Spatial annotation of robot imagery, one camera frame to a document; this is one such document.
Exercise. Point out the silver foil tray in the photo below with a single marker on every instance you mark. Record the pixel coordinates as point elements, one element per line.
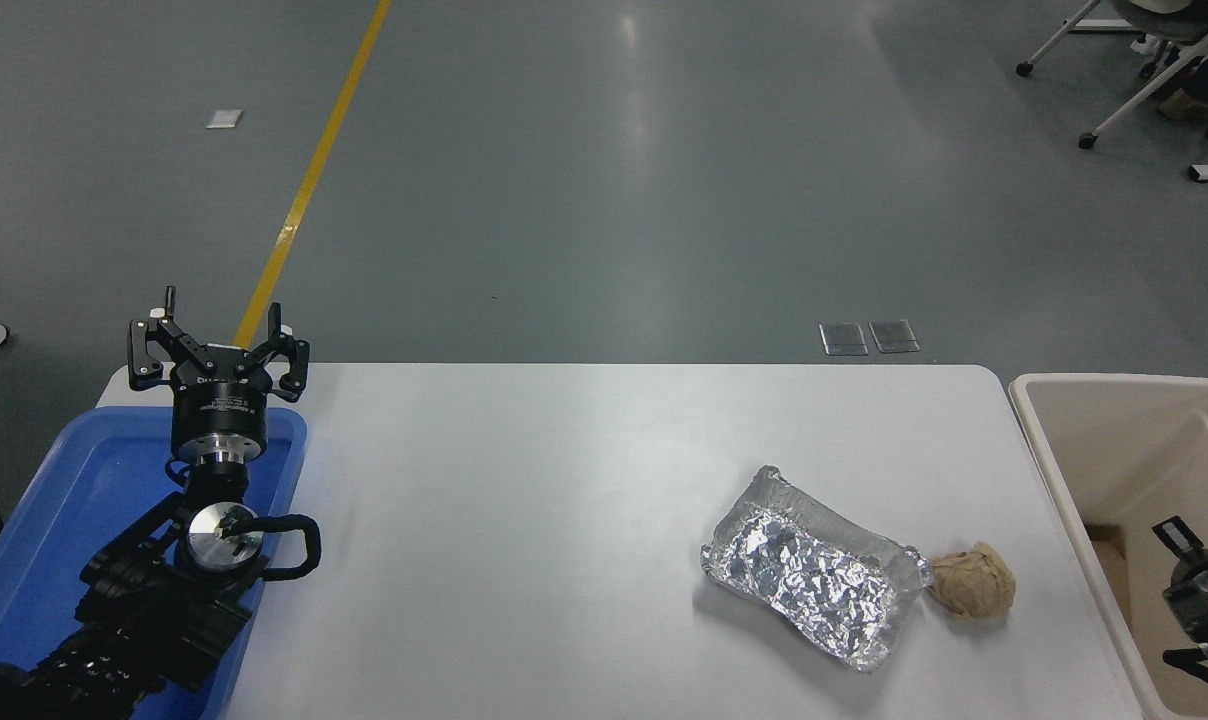
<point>809,570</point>

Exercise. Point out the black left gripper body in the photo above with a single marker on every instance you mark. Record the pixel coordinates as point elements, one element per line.
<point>219,410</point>

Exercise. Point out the silver floor plate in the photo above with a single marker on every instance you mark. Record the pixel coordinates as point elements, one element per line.
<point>894,337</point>
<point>844,339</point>

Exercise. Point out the crumpled tan paper ball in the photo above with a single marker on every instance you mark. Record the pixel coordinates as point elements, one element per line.
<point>974,582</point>

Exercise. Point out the blue plastic tray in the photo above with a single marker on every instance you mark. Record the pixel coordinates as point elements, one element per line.
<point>74,490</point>

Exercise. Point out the white frame wheeled chair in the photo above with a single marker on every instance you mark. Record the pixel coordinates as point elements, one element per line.
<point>1134,100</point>

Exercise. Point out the large pale plastic bin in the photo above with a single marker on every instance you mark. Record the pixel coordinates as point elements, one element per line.
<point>1104,450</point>

